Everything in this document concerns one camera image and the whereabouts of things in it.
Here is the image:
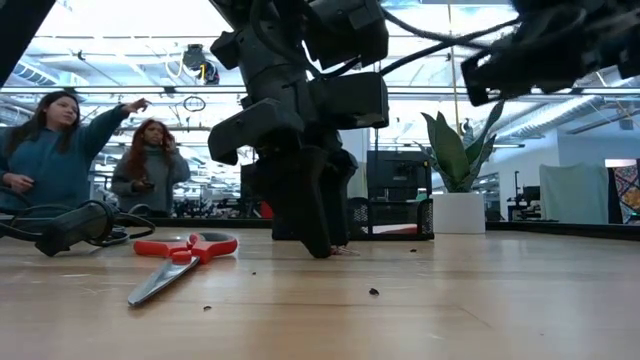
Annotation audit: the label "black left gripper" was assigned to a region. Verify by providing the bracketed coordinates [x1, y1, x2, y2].
[207, 24, 359, 260]

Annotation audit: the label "colourful artwork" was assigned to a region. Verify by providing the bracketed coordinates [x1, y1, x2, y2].
[604, 158, 640, 225]

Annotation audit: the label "black aluminium table frame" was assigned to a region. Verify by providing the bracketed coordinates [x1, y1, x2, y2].
[147, 215, 640, 242]

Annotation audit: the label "black ceiling cable reel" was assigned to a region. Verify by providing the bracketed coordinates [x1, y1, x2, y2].
[180, 43, 221, 86]

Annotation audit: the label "pink sticky note pad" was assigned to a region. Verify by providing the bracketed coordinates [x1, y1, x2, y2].
[372, 224, 419, 237]

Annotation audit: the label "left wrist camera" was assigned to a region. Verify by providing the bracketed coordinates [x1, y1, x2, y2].
[309, 72, 390, 130]

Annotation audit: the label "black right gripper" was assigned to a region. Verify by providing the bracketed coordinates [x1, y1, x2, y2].
[460, 0, 640, 107]

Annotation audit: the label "black mesh desk organizer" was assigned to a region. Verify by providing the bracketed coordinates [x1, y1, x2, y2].
[239, 162, 435, 242]

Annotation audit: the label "grey cloth cover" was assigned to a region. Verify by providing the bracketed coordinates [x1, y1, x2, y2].
[538, 163, 610, 225]

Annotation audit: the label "green plant in white pot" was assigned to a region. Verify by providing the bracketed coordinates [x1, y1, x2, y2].
[419, 99, 506, 235]

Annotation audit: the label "black lamp cable with switch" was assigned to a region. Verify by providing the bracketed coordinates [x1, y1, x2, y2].
[0, 187, 157, 259]

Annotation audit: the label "white column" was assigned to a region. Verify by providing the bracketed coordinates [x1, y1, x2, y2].
[342, 128, 370, 199]

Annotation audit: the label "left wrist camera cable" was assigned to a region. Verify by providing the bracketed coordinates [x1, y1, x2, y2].
[319, 7, 524, 79]

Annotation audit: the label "black cabinet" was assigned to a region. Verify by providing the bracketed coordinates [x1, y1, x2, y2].
[366, 150, 432, 201]

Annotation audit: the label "person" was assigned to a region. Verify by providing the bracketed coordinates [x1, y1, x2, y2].
[0, 90, 152, 212]
[110, 118, 192, 215]

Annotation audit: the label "red-handled scissors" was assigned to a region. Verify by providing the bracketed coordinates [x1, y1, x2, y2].
[127, 231, 240, 308]

